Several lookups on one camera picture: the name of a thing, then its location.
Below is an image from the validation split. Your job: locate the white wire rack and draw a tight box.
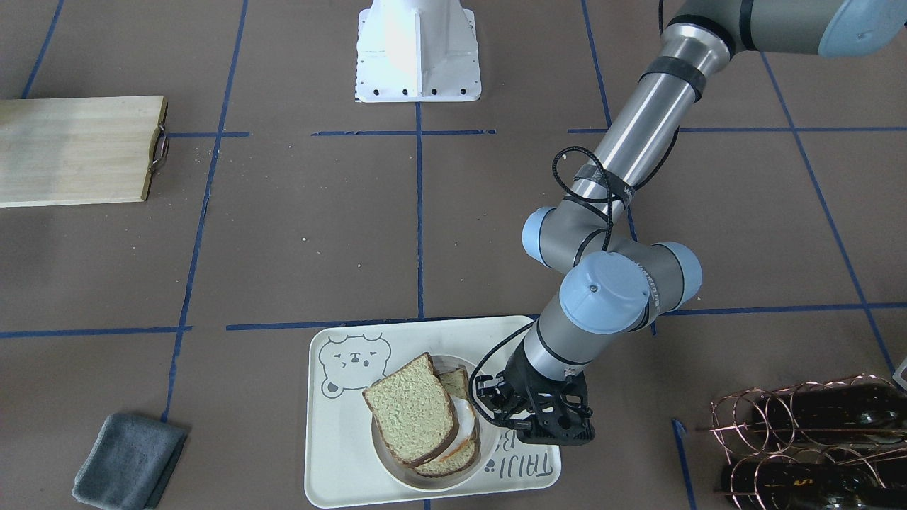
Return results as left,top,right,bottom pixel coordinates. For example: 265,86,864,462
891,358,907,392

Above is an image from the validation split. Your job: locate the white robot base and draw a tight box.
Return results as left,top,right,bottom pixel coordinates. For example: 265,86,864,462
354,1,483,103

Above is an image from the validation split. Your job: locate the fried egg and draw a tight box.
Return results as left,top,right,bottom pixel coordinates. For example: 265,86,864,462
451,397,476,445

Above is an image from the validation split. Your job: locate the wooden cutting board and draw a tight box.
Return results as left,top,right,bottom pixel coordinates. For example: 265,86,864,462
1,96,168,208

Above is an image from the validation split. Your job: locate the grey round plate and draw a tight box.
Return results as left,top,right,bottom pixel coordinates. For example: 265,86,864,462
371,354,501,492

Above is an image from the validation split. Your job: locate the copper wire bottle rack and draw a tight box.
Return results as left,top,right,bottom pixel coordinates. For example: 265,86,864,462
709,374,906,509

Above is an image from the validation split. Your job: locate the dark green wine bottle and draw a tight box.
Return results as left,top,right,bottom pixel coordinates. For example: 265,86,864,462
752,382,906,446

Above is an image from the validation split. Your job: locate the folded grey cloth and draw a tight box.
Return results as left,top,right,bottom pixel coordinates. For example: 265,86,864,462
72,412,188,509

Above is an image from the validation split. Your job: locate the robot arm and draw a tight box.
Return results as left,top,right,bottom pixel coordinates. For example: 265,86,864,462
468,1,905,446

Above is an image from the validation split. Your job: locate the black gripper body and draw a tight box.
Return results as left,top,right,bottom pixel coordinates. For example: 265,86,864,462
490,346,546,426

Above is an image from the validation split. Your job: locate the cream bear serving tray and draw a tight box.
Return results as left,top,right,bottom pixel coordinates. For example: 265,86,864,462
304,315,563,508

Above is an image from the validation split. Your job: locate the bread slice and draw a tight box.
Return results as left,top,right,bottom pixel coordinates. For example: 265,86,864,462
362,352,460,468
412,367,480,478

